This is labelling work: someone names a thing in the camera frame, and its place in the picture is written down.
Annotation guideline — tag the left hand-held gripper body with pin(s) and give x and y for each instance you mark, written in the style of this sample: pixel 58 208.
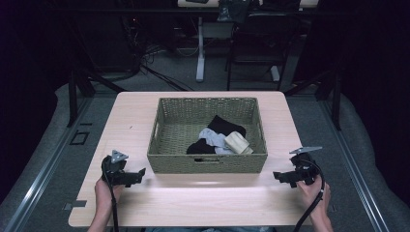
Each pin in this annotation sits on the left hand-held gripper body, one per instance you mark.
pixel 116 167

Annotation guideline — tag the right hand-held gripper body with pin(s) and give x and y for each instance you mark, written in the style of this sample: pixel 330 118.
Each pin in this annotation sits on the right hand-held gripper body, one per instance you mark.
pixel 304 167

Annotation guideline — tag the person's right hand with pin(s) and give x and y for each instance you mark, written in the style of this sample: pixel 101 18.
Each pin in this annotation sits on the person's right hand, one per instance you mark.
pixel 311 193

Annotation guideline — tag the person's left hand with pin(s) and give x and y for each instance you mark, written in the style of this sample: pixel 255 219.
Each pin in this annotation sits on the person's left hand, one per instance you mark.
pixel 104 193

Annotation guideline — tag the grey tape strip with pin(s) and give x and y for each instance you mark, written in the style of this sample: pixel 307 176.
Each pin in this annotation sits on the grey tape strip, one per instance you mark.
pixel 77 204

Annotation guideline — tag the beige rolled sock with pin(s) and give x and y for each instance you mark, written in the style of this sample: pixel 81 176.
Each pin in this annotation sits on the beige rolled sock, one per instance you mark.
pixel 238 142

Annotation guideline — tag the green woven basket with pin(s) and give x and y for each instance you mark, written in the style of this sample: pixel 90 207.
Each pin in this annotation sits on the green woven basket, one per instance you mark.
pixel 180 129

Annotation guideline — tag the small black sock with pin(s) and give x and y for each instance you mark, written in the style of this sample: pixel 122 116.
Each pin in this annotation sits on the small black sock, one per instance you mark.
pixel 199 147

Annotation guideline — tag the black metal stand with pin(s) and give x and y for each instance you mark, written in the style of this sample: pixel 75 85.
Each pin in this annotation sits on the black metal stand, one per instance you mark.
pixel 73 96
pixel 336 103

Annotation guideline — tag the large black sock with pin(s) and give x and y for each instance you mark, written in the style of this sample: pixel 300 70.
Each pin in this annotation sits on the large black sock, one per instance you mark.
pixel 224 125

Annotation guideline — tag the grey sock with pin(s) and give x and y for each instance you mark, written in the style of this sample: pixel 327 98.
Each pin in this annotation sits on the grey sock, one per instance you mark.
pixel 214 139

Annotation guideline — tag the short white desk foot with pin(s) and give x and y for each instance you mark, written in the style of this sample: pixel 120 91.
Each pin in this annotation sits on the short white desk foot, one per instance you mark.
pixel 275 73

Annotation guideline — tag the black chair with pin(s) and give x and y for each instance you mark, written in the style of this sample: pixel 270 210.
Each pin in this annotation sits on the black chair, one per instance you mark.
pixel 257 38

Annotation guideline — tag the white desk leg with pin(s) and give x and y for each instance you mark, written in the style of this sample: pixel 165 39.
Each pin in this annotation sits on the white desk leg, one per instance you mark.
pixel 200 48

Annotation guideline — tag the white desk top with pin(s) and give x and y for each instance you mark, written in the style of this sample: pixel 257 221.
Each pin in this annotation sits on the white desk top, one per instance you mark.
pixel 309 2

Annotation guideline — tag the dark hanging bag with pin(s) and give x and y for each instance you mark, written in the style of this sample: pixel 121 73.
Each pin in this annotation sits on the dark hanging bag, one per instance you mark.
pixel 232 11

